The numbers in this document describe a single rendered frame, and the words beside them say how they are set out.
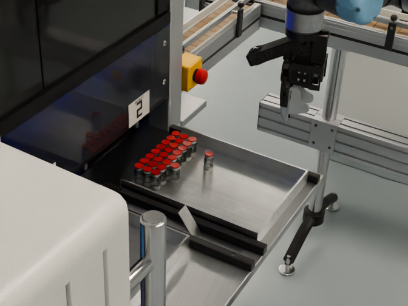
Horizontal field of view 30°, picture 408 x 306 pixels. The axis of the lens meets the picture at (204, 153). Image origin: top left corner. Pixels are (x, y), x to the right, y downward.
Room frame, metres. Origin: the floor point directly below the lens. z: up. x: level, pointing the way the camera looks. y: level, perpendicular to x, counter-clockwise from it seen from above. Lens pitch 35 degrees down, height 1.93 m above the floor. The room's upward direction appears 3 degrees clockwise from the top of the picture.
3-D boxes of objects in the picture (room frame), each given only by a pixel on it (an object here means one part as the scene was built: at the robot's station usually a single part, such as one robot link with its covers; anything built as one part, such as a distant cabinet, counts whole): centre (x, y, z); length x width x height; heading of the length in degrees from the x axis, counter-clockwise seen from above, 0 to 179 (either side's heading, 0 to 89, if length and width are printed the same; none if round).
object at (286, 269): (2.25, -0.43, 0.07); 0.50 x 0.08 x 0.14; 152
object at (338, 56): (2.25, -0.43, 0.46); 0.09 x 0.09 x 0.77; 62
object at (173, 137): (1.46, 0.11, 0.91); 0.18 x 0.02 x 0.05; 152
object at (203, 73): (1.69, 0.02, 1.00); 0.04 x 0.04 x 0.04; 62
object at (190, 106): (1.75, 0.09, 0.87); 0.14 x 0.13 x 0.02; 62
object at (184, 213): (1.20, -0.02, 0.91); 0.14 x 0.03 x 0.06; 63
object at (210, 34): (2.03, 0.05, 0.92); 0.69 x 0.16 x 0.16; 152
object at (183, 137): (1.45, 0.09, 0.91); 0.18 x 0.02 x 0.05; 152
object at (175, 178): (1.40, 0.06, 0.91); 0.02 x 0.02 x 0.05
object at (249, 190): (1.38, -0.03, 0.90); 0.34 x 0.26 x 0.04; 62
